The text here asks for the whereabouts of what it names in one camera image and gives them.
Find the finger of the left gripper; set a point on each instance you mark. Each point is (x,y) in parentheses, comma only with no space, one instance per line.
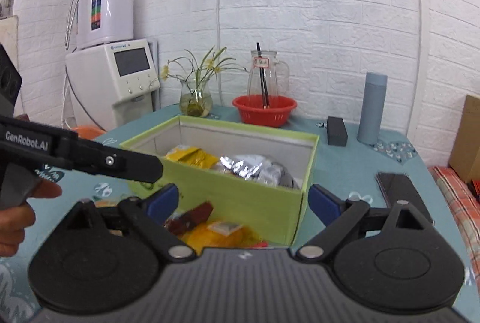
(123,164)

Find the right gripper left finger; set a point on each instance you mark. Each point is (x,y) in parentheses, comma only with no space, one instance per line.
(100,259)

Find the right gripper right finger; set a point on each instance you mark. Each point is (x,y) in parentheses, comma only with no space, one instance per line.
(389,259)

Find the yellow white snack packet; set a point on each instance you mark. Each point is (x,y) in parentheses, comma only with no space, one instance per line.
(193,156)

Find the red date packet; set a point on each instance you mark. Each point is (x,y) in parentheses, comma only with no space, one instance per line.
(187,221)

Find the yellow candy bag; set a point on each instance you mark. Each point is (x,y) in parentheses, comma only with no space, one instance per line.
(222,234)

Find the silver foil snack bag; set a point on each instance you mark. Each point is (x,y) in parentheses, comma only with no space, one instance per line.
(256,168)

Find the person's left hand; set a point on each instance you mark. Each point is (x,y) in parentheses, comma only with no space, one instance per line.
(18,217)

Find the smartphone in clear case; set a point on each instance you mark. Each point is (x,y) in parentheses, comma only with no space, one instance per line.
(399,187)

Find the white water dispenser machine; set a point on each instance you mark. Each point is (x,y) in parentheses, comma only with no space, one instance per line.
(112,84)

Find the glass vase with yellow flowers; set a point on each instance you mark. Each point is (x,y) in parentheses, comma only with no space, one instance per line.
(194,76)

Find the brown cardboard box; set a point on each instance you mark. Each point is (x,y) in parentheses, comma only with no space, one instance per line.
(464,158)

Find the grey cylindrical bottle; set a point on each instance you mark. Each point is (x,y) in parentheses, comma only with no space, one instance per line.
(372,108)

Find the black rectangular case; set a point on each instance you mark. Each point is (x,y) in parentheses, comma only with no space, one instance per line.
(336,131)

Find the green cardboard box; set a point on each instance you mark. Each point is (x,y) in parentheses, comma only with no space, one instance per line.
(275,213)

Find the black straw in pitcher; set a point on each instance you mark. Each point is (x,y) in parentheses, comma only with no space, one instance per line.
(263,83)

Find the clear glass pitcher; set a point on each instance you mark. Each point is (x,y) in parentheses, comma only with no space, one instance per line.
(276,72)

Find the white wall water purifier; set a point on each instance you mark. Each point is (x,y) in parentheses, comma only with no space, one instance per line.
(96,22)

